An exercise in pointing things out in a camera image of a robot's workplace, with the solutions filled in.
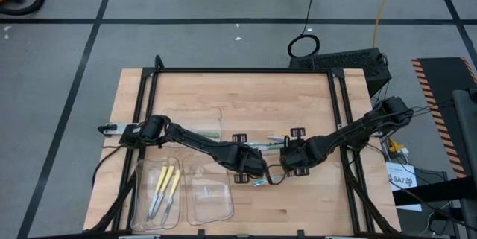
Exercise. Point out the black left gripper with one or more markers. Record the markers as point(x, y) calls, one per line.
point(251, 162)

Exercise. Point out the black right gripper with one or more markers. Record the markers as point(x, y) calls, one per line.
point(298, 157)

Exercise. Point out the teal-patterned spoon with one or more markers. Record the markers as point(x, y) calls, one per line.
point(259, 183)

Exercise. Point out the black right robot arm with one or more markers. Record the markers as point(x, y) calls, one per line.
point(354, 134)

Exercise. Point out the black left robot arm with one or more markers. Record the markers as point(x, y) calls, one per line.
point(194, 142)

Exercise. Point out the clear plastic tray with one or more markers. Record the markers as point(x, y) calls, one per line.
point(141, 179)
point(197, 118)
point(208, 205)

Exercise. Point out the white paper sign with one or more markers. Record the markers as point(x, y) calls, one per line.
point(400, 172)

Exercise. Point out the black hazard-striped platform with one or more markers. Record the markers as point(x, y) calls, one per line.
point(443, 79)

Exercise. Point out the dark grey stand beam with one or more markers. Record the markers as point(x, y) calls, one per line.
point(467, 138)

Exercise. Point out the black table frame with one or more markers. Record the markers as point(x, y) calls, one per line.
point(242, 70)

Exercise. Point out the silver mounting bracket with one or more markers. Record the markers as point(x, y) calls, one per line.
point(113, 128)

